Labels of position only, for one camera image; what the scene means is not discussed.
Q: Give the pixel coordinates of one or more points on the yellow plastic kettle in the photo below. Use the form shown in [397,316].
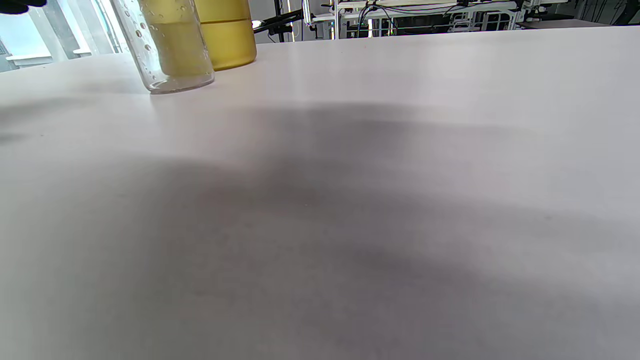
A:
[230,45]

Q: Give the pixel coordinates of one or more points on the white metal frame rack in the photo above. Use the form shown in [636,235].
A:
[350,15]

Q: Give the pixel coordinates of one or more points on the person's right hand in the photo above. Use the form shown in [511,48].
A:
[15,5]

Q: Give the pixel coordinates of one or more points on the clear water cup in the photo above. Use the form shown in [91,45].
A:
[175,55]

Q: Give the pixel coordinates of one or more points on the grey desk top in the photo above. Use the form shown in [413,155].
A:
[560,24]

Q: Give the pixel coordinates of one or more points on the grey window frame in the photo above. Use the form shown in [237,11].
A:
[50,35]

